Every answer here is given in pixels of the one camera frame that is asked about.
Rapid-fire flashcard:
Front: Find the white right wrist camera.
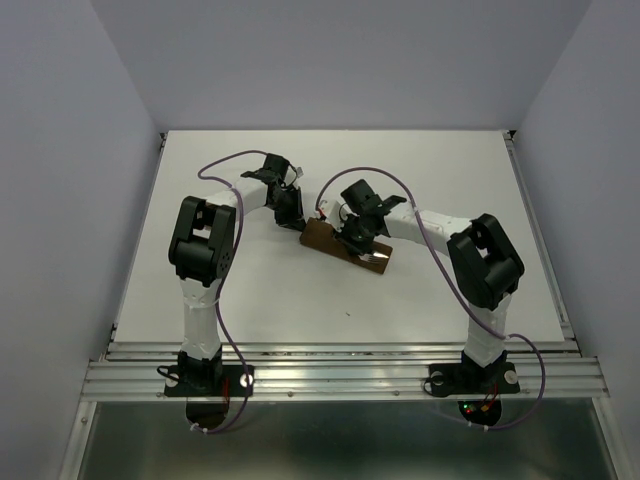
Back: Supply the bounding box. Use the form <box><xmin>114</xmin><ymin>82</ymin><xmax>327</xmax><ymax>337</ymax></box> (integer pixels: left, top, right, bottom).
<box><xmin>317</xmin><ymin>200</ymin><xmax>343</xmax><ymax>232</ymax></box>

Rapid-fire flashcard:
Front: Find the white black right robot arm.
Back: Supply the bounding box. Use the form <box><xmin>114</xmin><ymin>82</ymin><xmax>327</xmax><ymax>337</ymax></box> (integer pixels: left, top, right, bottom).
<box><xmin>318</xmin><ymin>180</ymin><xmax>525</xmax><ymax>398</ymax></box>

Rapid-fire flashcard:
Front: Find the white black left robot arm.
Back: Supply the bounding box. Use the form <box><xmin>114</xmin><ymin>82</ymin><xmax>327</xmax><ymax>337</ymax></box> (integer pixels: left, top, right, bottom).
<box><xmin>158</xmin><ymin>153</ymin><xmax>306</xmax><ymax>397</ymax></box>

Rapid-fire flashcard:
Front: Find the brown cloth napkin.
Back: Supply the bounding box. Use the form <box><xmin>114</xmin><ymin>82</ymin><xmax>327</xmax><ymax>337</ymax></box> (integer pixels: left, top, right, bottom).
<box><xmin>299</xmin><ymin>218</ymin><xmax>393</xmax><ymax>275</ymax></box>

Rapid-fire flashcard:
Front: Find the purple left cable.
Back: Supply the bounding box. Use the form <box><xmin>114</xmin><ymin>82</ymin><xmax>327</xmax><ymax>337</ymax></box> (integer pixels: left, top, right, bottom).
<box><xmin>188</xmin><ymin>150</ymin><xmax>269</xmax><ymax>436</ymax></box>

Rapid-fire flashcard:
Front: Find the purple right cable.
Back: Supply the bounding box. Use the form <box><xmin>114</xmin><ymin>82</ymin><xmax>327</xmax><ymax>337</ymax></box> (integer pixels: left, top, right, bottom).
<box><xmin>317</xmin><ymin>167</ymin><xmax>546</xmax><ymax>432</ymax></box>

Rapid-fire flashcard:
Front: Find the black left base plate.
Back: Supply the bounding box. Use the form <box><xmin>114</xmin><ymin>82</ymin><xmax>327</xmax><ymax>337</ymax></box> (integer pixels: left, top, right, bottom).
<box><xmin>157</xmin><ymin>365</ymin><xmax>254</xmax><ymax>398</ymax></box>

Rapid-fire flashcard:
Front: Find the purple cable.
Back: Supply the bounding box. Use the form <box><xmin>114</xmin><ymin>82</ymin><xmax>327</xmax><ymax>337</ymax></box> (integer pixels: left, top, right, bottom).
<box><xmin>317</xmin><ymin>167</ymin><xmax>546</xmax><ymax>432</ymax></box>
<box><xmin>188</xmin><ymin>150</ymin><xmax>269</xmax><ymax>436</ymax></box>

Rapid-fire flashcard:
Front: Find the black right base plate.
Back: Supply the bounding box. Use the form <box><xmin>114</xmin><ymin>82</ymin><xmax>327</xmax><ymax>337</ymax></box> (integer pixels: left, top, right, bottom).
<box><xmin>422</xmin><ymin>362</ymin><xmax>521</xmax><ymax>398</ymax></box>

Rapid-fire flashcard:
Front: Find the aluminium rail frame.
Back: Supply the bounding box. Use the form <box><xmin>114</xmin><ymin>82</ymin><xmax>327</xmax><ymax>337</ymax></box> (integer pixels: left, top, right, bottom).
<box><xmin>62</xmin><ymin>130</ymin><xmax>636</xmax><ymax>479</ymax></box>

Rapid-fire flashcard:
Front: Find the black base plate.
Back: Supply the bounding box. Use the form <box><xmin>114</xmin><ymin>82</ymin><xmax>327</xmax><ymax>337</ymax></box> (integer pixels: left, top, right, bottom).
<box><xmin>422</xmin><ymin>362</ymin><xmax>521</xmax><ymax>398</ymax></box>
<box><xmin>157</xmin><ymin>365</ymin><xmax>254</xmax><ymax>398</ymax></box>

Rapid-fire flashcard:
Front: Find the silver fork dark handle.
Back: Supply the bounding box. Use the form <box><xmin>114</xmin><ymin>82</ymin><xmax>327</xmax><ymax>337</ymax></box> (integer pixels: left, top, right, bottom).
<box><xmin>358</xmin><ymin>252</ymin><xmax>389</xmax><ymax>265</ymax></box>

